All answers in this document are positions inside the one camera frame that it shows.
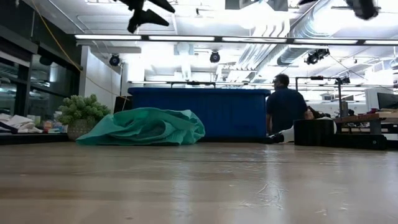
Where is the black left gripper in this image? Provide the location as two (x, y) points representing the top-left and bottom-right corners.
(114, 0), (176, 34)

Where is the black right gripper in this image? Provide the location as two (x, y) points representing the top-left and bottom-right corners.
(297, 0), (380, 21)

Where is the teal shirt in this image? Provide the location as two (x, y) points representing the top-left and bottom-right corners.
(75, 107), (206, 146)

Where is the black ceiling spotlight cluster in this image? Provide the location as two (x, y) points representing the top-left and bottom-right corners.
(304, 48), (330, 65)

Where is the black metal gantry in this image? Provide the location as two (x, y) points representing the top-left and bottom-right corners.
(295, 76), (351, 119)

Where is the black speaker box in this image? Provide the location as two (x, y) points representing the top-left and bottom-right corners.
(113, 95), (133, 113)

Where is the person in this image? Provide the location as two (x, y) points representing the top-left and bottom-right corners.
(266, 73), (315, 137)

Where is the blue plastic bin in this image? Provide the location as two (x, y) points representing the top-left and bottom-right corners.
(127, 86), (272, 140)

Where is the potted green succulent plant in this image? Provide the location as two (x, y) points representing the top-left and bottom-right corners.
(55, 94), (111, 141)

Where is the dark computer monitor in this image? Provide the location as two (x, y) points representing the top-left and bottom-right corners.
(377, 92), (398, 110)

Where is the wooden workbench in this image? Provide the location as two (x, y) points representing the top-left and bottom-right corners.
(335, 110), (398, 135)

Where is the white crumpled cloth pile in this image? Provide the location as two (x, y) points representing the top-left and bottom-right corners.
(0, 113), (44, 134)

